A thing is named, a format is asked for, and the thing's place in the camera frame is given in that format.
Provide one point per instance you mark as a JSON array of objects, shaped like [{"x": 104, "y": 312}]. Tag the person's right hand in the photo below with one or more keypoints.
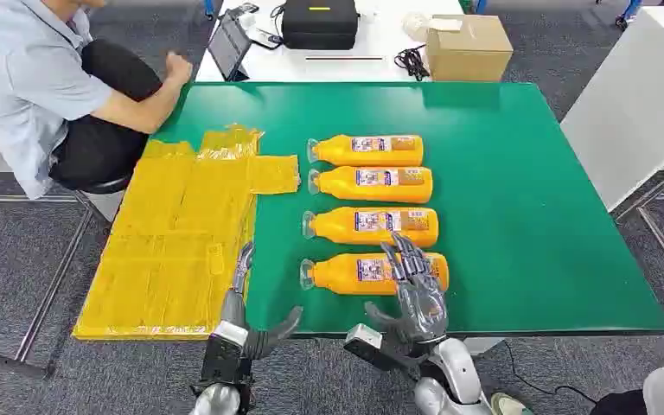
[{"x": 178, "y": 68}]

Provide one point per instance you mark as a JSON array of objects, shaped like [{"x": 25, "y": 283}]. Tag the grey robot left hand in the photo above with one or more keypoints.
[{"x": 233, "y": 309}]

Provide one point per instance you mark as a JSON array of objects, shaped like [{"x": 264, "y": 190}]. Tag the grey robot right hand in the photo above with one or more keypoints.
[{"x": 421, "y": 312}]

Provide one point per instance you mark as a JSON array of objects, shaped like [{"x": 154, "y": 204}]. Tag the orange drink bottle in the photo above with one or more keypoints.
[
  {"x": 338, "y": 275},
  {"x": 338, "y": 228},
  {"x": 332, "y": 152},
  {"x": 338, "y": 186}
]

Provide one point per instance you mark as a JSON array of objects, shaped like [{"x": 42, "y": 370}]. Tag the black tablet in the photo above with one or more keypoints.
[{"x": 228, "y": 46}]

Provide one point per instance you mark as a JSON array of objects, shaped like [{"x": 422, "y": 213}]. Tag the white table leg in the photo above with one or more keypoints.
[{"x": 481, "y": 345}]

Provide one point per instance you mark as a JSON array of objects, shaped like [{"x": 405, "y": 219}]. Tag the dark phone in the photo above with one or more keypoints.
[
  {"x": 269, "y": 39},
  {"x": 243, "y": 10}
]

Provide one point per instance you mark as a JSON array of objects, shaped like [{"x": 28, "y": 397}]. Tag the yellow plastic sheet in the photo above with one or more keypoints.
[{"x": 166, "y": 240}]

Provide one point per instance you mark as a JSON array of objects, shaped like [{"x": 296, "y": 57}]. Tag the green table mat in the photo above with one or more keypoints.
[{"x": 509, "y": 229}]

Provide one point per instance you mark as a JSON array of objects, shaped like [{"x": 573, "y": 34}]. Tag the pale shoe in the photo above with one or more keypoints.
[{"x": 509, "y": 405}]

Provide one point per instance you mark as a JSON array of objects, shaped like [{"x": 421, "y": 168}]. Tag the black round stool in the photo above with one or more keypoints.
[{"x": 105, "y": 186}]

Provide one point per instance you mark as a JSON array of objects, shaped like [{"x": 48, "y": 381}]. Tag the black carry case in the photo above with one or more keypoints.
[{"x": 320, "y": 26}]

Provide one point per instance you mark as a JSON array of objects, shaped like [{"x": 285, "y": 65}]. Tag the clear plastic bag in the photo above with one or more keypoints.
[{"x": 415, "y": 26}]

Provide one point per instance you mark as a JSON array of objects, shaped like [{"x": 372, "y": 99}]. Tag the brown cardboard box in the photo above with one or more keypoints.
[{"x": 469, "y": 54}]

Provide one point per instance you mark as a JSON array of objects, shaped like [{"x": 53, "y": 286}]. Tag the white paper slip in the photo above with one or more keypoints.
[{"x": 445, "y": 24}]

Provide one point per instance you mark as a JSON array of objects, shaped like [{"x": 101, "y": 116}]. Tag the green plastic crate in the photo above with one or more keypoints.
[{"x": 465, "y": 4}]

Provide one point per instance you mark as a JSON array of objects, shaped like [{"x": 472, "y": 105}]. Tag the large white table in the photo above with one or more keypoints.
[{"x": 635, "y": 103}]

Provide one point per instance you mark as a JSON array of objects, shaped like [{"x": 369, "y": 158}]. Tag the blue metal rack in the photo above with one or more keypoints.
[{"x": 631, "y": 8}]

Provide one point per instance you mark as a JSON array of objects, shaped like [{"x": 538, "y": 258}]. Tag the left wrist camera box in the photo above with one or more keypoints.
[{"x": 223, "y": 355}]

